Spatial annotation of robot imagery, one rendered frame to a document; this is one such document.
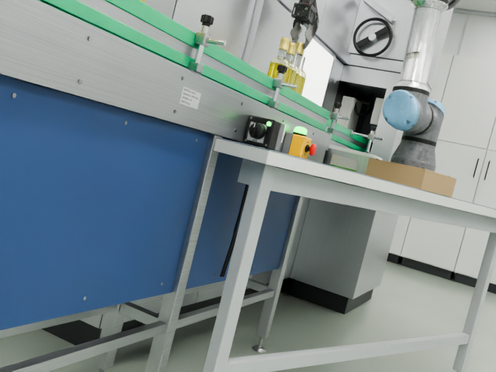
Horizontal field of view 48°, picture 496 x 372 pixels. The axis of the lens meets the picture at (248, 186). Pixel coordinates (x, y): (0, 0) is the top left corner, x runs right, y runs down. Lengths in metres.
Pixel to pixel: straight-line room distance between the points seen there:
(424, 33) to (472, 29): 4.61
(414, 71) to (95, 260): 1.15
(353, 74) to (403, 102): 1.38
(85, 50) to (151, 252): 0.54
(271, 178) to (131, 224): 0.36
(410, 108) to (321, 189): 0.44
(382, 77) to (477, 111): 2.78
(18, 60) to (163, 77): 0.37
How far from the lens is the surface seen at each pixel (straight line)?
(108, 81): 1.07
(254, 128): 1.51
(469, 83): 5.89
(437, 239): 5.78
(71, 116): 1.05
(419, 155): 1.93
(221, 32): 1.97
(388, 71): 3.14
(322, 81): 2.86
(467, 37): 6.48
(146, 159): 1.24
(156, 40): 1.20
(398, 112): 1.82
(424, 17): 1.91
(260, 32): 2.15
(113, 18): 1.10
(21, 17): 0.93
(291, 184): 1.44
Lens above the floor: 0.73
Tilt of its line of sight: 3 degrees down
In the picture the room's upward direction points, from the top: 14 degrees clockwise
